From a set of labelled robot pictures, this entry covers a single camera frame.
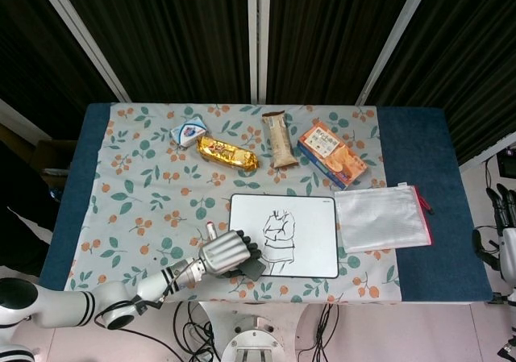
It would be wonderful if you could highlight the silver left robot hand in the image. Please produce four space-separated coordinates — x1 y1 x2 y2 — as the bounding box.
198 229 267 282

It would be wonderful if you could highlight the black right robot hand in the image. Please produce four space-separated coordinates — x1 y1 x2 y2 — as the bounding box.
471 183 516 286

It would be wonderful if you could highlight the grey whiteboard eraser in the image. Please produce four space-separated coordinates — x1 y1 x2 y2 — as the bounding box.
244 259 267 281

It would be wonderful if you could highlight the small black-framed whiteboard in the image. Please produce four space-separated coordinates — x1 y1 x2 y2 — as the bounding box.
228 193 339 279

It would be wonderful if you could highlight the dark electronic device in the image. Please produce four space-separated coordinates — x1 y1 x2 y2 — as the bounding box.
496 148 516 177

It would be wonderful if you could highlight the floral print tablecloth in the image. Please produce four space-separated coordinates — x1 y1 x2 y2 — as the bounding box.
64 102 404 303

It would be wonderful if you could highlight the gold foil biscuit packet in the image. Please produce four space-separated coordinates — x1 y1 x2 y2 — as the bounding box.
196 135 260 173

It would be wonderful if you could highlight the blue table cover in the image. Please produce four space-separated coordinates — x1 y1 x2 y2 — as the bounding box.
39 102 493 305

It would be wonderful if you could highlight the brown snack bar wrapper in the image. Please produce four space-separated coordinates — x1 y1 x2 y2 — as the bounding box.
261 110 300 169

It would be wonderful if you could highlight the white and blue soap box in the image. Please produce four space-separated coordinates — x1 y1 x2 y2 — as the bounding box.
169 116 208 148

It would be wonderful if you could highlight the clear mesh zipper pouch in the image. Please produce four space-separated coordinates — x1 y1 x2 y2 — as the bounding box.
334 182 435 254

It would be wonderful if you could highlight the orange and blue cookie box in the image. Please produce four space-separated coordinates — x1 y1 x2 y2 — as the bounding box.
297 121 368 190

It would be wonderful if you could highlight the brown cardboard box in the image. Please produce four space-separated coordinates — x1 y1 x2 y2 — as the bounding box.
30 138 80 189

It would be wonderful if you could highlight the black pleated curtain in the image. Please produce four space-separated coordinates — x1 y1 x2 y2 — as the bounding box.
0 0 516 165

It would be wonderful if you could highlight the black floor cable bundle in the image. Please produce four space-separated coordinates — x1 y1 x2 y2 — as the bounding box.
173 301 221 362
296 303 336 362

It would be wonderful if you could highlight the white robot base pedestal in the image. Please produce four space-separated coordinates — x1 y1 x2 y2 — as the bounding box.
197 301 323 362

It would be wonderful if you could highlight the white vertical frame post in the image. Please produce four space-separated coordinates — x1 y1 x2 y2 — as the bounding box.
259 0 271 105
247 0 259 105

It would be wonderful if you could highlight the white slanted frame post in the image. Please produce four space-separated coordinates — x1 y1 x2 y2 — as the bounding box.
354 0 436 106
31 0 132 103

